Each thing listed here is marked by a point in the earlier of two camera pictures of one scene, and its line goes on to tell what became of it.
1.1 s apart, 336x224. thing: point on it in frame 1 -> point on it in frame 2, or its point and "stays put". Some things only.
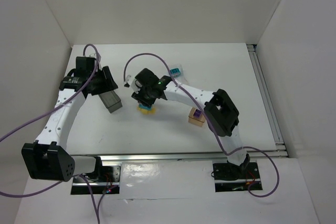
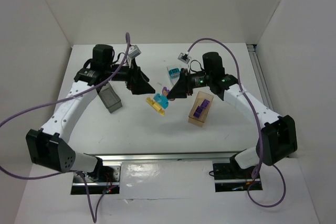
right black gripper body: [143, 99] -> [186, 85]
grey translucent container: [112, 100] stays put
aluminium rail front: [180, 157] stays put
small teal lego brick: [144, 107] -> [162, 99]
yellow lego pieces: [145, 112] -> [155, 106]
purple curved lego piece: [197, 113] stays put
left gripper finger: [111, 82] -> [139, 70]
